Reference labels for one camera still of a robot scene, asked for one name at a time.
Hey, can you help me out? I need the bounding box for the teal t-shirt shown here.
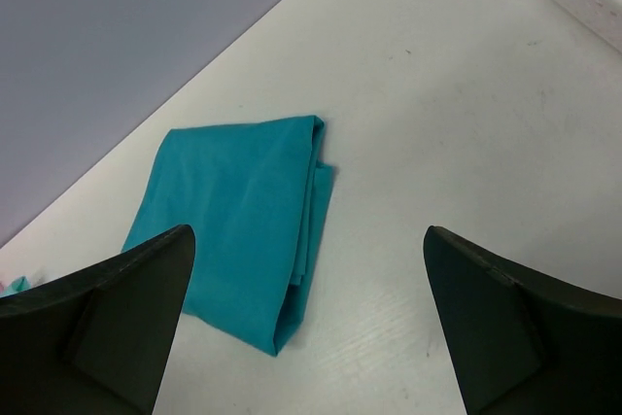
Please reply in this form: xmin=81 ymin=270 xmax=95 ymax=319
xmin=124 ymin=116 xmax=334 ymax=356

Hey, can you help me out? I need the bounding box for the folded mint t-shirt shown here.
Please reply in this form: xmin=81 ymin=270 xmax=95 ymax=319
xmin=0 ymin=276 xmax=31 ymax=297

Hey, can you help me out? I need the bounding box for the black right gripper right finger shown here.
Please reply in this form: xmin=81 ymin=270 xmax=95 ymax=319
xmin=423 ymin=226 xmax=621 ymax=414

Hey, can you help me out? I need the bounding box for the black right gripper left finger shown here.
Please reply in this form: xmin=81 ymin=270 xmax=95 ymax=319
xmin=1 ymin=225 xmax=195 ymax=414

